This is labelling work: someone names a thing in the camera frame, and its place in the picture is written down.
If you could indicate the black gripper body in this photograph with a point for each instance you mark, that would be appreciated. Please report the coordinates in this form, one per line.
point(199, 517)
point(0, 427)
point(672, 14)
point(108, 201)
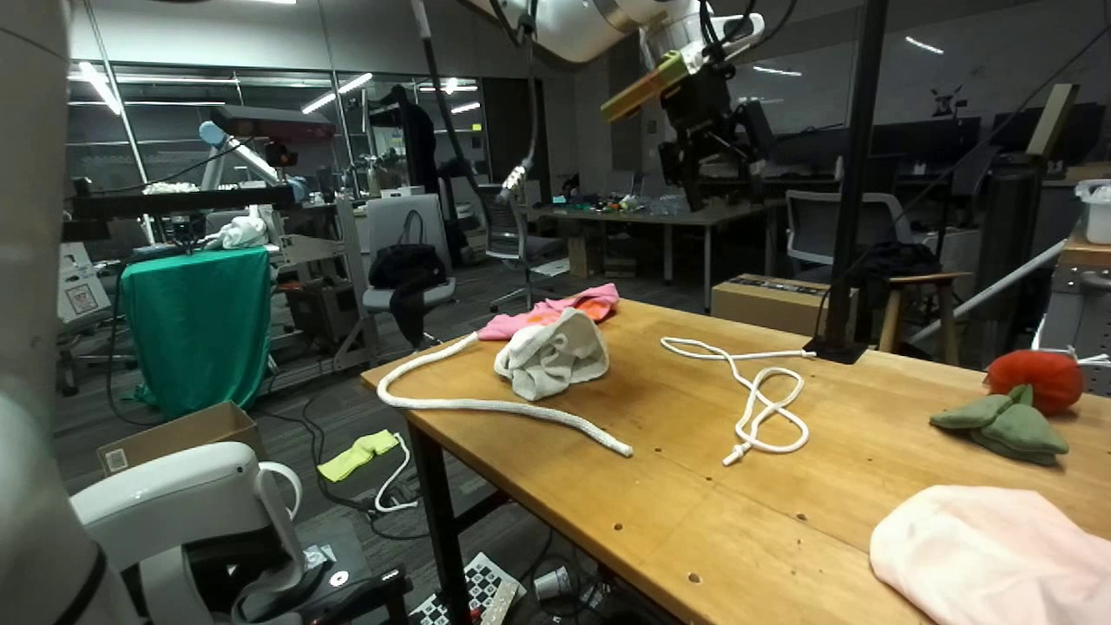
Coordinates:
point(699, 108)

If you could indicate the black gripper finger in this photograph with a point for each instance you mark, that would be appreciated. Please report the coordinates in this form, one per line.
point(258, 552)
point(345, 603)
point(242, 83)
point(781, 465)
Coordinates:
point(751, 133)
point(690, 173)

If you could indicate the pink cloth orange print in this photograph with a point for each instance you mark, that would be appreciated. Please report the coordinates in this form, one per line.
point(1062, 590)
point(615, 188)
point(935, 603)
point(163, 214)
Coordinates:
point(543, 313)

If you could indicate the white terry towel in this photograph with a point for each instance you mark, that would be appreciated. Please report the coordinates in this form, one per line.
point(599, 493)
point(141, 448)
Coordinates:
point(556, 358)

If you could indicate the orange plush ball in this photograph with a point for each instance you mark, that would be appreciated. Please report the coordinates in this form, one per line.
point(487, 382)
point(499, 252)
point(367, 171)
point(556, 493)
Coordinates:
point(1037, 377)

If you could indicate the light pink cloth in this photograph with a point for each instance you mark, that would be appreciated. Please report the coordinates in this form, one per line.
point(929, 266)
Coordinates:
point(984, 555)

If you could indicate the black vertical pole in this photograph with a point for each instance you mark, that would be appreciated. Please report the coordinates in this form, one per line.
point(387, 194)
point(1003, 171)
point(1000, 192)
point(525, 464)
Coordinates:
point(854, 173)

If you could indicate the gray office chair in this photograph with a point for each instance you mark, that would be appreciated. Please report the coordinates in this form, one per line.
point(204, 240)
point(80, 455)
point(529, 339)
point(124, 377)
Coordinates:
point(811, 230)

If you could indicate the cardboard box white label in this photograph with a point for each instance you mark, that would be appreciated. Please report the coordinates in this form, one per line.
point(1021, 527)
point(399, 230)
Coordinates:
point(765, 303)

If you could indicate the wooden stool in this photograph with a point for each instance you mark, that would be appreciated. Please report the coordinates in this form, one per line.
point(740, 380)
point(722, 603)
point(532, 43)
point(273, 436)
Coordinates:
point(926, 280)

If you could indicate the silver metal pole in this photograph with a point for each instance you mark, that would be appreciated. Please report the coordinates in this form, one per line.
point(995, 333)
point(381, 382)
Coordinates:
point(995, 288)

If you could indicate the black handbag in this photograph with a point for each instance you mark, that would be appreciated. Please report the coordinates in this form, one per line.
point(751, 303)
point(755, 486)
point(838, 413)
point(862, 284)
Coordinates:
point(404, 269)

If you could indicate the leaning wooden plank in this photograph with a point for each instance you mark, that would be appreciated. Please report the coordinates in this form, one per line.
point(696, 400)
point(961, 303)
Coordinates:
point(1050, 117)

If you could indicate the white plastic bin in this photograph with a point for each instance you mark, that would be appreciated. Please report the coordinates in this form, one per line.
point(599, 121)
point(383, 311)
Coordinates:
point(1096, 214)

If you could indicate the wooden top workbench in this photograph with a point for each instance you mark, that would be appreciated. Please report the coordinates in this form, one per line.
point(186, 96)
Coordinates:
point(1079, 313)

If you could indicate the black metal table leg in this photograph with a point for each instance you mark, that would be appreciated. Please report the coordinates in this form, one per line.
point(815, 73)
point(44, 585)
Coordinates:
point(440, 521)

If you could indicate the yellow green object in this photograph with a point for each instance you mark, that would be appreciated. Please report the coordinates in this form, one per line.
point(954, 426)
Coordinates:
point(359, 455)

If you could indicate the checkerboard calibration card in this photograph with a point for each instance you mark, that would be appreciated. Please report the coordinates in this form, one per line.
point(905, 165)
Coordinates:
point(487, 585)

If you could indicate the black horizontal bar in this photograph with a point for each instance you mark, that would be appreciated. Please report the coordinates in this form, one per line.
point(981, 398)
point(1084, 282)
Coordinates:
point(174, 201)

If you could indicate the green cloth cover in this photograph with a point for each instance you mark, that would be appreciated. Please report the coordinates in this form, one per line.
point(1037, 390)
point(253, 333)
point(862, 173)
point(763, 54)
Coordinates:
point(196, 333)

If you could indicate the flat brown cardboard box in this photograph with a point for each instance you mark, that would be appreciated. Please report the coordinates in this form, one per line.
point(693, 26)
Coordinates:
point(174, 436)

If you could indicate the white paper sign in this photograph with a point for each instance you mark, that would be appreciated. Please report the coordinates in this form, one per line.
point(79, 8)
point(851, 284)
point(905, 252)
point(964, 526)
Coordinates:
point(80, 282)

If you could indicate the olive wrist camera box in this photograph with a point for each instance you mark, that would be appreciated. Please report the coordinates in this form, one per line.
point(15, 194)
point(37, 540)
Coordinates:
point(648, 83)

